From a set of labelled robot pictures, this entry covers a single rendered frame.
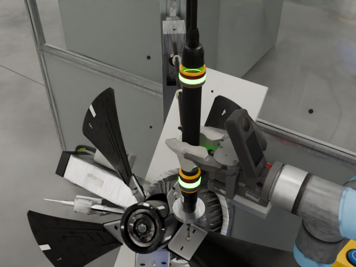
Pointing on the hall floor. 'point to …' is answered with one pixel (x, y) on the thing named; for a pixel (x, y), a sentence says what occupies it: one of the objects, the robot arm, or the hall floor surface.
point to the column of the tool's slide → (169, 95)
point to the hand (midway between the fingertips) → (178, 133)
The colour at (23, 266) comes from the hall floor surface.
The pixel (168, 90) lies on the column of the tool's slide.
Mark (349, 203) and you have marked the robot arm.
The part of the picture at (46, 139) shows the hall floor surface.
